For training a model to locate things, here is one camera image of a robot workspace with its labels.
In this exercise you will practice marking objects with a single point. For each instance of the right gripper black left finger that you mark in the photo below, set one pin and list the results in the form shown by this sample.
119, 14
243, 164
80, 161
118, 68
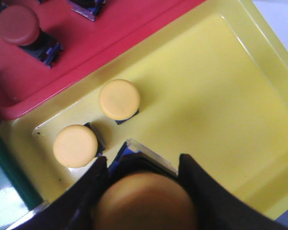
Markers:
72, 210

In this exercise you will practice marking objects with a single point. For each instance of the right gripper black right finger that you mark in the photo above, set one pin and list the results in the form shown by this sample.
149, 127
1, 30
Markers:
218, 209

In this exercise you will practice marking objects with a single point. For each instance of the yellow mushroom push button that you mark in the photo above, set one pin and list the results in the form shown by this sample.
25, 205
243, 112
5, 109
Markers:
119, 100

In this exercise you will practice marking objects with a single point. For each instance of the red mushroom push button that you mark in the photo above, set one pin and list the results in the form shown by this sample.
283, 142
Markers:
89, 9

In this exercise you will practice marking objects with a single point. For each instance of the green conveyor belt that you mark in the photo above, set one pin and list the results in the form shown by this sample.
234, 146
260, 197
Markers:
17, 194

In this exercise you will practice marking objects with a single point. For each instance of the yellow plastic tray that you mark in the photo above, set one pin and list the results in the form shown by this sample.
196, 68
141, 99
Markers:
213, 84

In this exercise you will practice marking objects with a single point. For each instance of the orange red object at edge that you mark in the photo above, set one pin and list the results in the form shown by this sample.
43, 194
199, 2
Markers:
25, 82

